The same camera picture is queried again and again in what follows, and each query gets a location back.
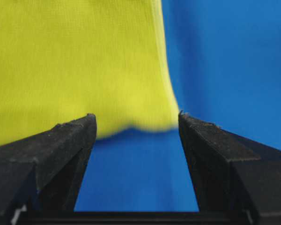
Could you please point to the yellow-green towel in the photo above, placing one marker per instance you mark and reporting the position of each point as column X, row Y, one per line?
column 63, row 59

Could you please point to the blue table cloth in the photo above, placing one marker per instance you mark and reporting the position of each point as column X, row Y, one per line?
column 224, row 60

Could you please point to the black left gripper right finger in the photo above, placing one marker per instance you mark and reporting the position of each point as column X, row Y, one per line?
column 237, row 181

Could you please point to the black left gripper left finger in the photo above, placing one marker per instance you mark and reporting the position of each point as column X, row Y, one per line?
column 44, row 172

